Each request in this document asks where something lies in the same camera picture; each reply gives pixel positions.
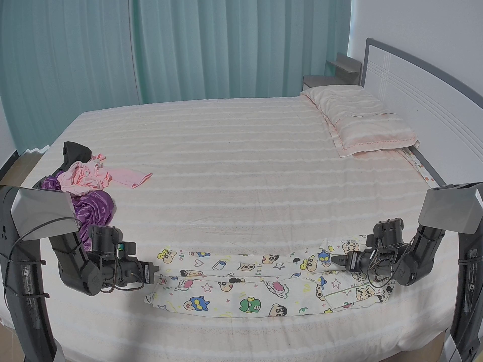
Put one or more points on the white printed garment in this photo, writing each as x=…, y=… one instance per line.
x=234, y=289

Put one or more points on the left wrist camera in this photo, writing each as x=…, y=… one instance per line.
x=129, y=249

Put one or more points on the pile of clothes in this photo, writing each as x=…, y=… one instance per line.
x=86, y=175

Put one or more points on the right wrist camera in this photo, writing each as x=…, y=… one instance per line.
x=371, y=241

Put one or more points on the grey bedside table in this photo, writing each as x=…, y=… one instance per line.
x=339, y=72

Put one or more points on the blue-green curtain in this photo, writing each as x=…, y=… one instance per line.
x=241, y=36
x=64, y=51

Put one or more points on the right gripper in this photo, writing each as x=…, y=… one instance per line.
x=360, y=262

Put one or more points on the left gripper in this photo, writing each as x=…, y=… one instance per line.
x=137, y=272

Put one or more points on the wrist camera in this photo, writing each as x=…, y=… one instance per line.
x=129, y=249
x=371, y=241

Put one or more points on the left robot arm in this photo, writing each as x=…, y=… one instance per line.
x=41, y=206

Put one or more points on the pale pink striped pillow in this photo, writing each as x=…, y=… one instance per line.
x=358, y=123

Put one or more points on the bed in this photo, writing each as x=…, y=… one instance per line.
x=226, y=157

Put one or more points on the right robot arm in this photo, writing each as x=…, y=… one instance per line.
x=452, y=206

